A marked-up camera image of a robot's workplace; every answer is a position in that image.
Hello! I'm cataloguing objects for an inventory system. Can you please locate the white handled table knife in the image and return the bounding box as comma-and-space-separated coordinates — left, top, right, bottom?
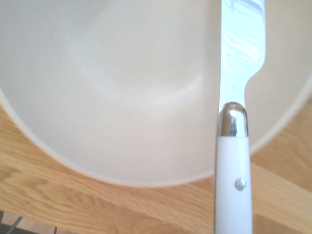
214, 0, 266, 234

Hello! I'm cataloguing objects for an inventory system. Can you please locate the white ceramic bowl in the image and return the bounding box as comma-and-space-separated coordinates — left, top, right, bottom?
0, 0, 312, 189

